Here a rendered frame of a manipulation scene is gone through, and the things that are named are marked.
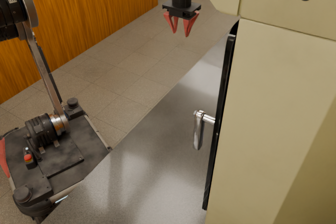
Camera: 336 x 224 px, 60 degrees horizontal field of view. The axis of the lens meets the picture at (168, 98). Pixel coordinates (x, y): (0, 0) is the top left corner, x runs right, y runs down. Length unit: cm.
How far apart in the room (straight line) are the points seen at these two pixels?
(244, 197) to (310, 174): 12
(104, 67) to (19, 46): 72
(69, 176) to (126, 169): 93
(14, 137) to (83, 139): 41
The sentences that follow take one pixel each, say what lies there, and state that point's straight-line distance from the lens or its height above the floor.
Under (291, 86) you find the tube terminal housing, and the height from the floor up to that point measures 135.
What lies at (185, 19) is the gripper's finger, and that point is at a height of 117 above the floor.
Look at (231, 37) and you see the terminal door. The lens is 34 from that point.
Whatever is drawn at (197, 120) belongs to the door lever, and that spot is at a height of 120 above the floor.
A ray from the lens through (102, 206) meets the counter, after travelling 70.
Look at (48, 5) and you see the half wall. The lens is 267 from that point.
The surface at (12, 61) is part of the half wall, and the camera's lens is 259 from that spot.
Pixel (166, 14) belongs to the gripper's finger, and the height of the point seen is 116.
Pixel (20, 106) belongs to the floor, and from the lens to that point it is 257.
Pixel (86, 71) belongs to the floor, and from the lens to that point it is 276.
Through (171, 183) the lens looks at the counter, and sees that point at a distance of 72.
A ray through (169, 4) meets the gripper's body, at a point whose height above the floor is 119.
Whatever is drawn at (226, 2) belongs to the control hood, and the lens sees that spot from 32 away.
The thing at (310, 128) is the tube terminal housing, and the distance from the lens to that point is 37.
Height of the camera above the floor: 154
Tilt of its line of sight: 41 degrees down
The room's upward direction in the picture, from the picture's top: straight up
